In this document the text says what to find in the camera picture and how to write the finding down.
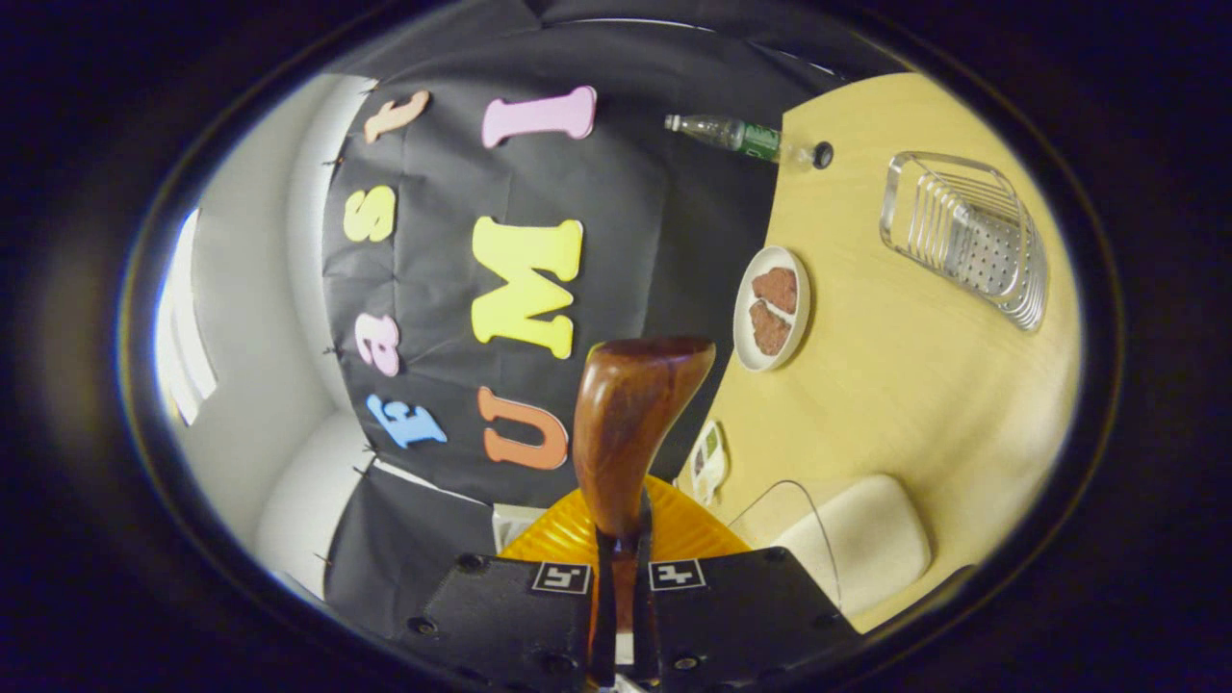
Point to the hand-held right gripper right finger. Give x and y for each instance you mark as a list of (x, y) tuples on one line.
[(731, 616)]

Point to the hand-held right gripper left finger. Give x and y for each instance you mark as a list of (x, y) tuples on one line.
[(510, 616)]

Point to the brown wooden spoon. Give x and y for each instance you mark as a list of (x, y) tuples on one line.
[(626, 423)]

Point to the white divided seasoning dish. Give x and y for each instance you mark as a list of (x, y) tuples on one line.
[(710, 462)]

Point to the brown meat piece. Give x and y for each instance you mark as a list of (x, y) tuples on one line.
[(768, 329), (776, 289)]

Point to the white round plate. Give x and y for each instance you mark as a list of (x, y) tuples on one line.
[(799, 318)]

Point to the long ceiling light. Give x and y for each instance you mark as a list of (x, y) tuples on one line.
[(188, 327)]

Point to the black table grommet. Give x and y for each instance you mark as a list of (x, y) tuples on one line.
[(822, 155)]

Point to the green label water bottle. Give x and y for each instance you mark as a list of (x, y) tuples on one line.
[(741, 137)]

